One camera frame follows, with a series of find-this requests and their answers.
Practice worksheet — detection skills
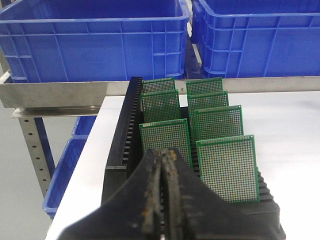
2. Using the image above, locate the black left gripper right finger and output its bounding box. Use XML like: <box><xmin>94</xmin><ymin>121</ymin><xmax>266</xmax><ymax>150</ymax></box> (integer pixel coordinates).
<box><xmin>161</xmin><ymin>148</ymin><xmax>285</xmax><ymax>240</ymax></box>

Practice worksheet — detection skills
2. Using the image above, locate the blue plastic crate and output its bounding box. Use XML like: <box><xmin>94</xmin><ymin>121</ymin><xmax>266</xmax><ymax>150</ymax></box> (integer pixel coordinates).
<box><xmin>0</xmin><ymin>0</ymin><xmax>189</xmax><ymax>83</ymax></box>
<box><xmin>191</xmin><ymin>0</ymin><xmax>320</xmax><ymax>78</ymax></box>

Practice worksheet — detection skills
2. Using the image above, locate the perforated steel upright post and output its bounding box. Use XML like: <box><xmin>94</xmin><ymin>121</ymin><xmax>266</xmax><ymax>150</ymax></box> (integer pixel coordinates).
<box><xmin>19</xmin><ymin>117</ymin><xmax>56</xmax><ymax>196</ymax></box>

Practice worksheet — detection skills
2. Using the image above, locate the blue plastic lower bin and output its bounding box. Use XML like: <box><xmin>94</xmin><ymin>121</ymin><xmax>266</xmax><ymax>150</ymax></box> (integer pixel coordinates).
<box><xmin>42</xmin><ymin>115</ymin><xmax>96</xmax><ymax>219</ymax></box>

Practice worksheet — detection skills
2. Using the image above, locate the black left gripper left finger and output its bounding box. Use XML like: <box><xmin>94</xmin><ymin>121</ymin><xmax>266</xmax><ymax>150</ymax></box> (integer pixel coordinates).
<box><xmin>58</xmin><ymin>149</ymin><xmax>161</xmax><ymax>240</ymax></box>

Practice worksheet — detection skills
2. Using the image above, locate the green perforated circuit board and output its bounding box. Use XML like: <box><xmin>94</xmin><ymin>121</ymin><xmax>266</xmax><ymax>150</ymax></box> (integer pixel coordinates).
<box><xmin>139</xmin><ymin>118</ymin><xmax>193</xmax><ymax>167</ymax></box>
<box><xmin>187</xmin><ymin>91</ymin><xmax>229</xmax><ymax>111</ymax></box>
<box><xmin>141</xmin><ymin>89</ymin><xmax>182</xmax><ymax>123</ymax></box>
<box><xmin>194</xmin><ymin>105</ymin><xmax>244</xmax><ymax>141</ymax></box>
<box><xmin>186</xmin><ymin>77</ymin><xmax>223</xmax><ymax>96</ymax></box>
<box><xmin>196</xmin><ymin>135</ymin><xmax>260</xmax><ymax>204</ymax></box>
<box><xmin>142</xmin><ymin>77</ymin><xmax>176</xmax><ymax>93</ymax></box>

